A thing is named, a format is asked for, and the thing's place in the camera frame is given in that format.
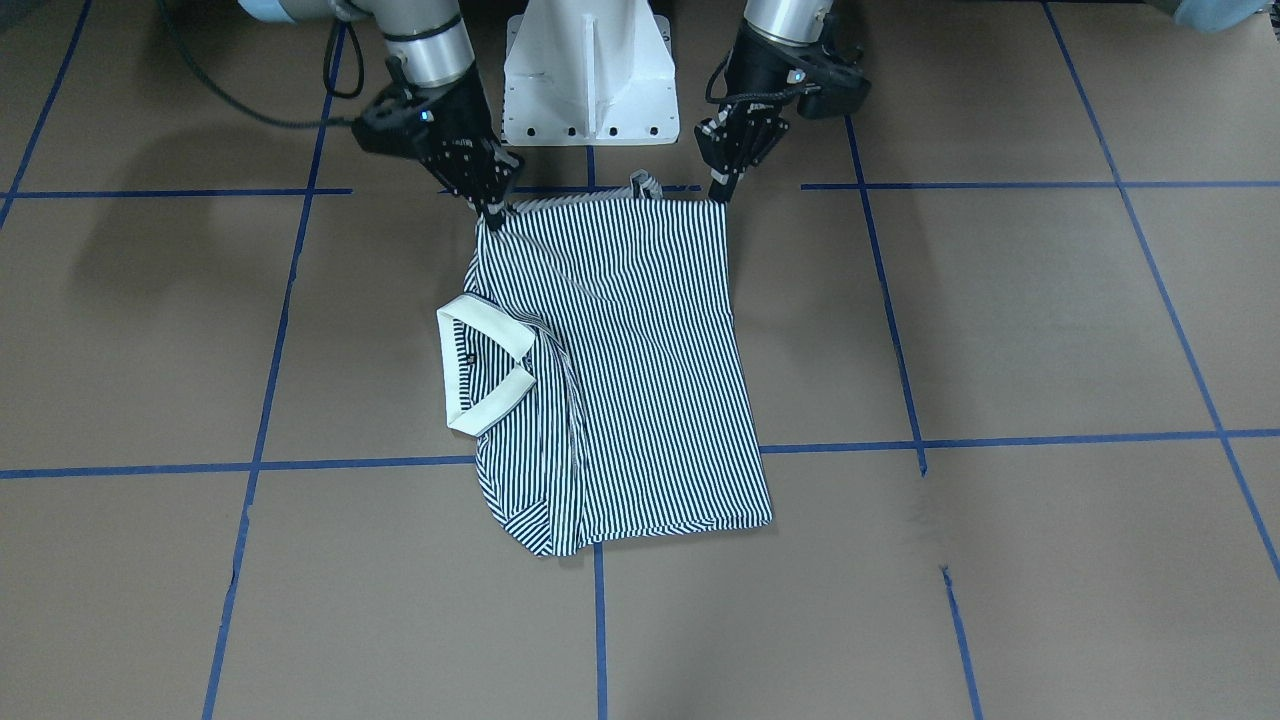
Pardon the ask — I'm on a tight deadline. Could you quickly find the navy white striped polo shirt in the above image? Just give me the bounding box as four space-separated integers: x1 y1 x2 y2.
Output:
436 170 773 557

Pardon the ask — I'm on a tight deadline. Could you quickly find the white mounting post base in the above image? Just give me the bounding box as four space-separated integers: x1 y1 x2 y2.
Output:
500 1 681 147

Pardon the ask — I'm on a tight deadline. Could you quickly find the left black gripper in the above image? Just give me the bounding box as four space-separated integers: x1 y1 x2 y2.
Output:
694 24 870 204

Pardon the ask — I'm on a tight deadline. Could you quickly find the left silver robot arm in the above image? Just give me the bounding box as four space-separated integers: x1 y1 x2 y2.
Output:
692 1 1277 202

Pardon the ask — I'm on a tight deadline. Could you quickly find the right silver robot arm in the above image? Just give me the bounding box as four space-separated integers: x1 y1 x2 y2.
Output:
241 1 524 231

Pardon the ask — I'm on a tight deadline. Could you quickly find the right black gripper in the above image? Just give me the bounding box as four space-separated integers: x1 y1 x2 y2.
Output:
351 56 524 232

